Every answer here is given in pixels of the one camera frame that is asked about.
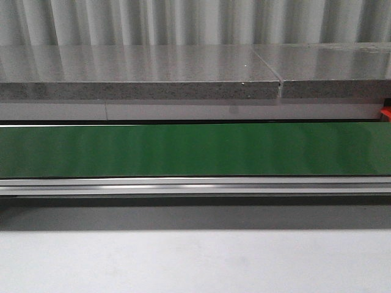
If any white panel below slabs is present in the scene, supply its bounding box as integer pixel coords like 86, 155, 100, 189
1, 99, 384, 121

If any red plastic part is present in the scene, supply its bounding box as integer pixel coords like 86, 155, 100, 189
380, 106, 391, 122

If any green conveyor belt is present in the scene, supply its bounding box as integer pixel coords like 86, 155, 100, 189
1, 122, 390, 178

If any grey stone slab right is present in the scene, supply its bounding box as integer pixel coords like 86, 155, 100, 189
253, 43, 390, 103

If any white pleated curtain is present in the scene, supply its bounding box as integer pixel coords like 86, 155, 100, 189
1, 1, 390, 46

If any grey stone slab left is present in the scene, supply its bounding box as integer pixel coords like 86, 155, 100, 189
1, 45, 279, 101

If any aluminium conveyor side rail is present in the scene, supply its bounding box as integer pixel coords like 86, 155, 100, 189
1, 176, 390, 199

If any grey stone slab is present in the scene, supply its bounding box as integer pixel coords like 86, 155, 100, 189
253, 43, 390, 103
1, 45, 279, 101

